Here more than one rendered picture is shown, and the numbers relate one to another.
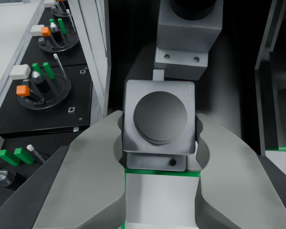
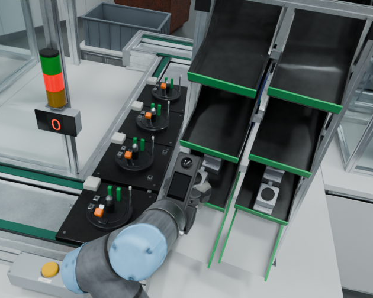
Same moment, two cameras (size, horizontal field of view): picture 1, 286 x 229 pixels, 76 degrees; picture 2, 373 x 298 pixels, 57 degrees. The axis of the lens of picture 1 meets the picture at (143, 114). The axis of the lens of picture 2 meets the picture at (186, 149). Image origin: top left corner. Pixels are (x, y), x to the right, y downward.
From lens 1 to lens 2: 0.70 m
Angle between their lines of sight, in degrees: 16
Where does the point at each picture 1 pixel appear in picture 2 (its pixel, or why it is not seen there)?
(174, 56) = (208, 164)
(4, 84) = (103, 143)
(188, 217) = (203, 255)
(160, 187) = (193, 232)
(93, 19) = not seen: hidden behind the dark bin
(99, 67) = not seen: hidden behind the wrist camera
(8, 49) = (101, 110)
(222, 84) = (225, 179)
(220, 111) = (221, 188)
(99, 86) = not seen: hidden behind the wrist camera
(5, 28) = (102, 88)
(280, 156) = (267, 236)
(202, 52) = (218, 165)
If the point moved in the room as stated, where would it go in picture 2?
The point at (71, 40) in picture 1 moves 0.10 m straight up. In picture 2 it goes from (162, 123) to (164, 103)
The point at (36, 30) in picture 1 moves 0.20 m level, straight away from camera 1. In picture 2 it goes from (136, 106) to (131, 83)
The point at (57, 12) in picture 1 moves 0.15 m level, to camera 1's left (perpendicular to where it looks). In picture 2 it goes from (156, 93) to (126, 86)
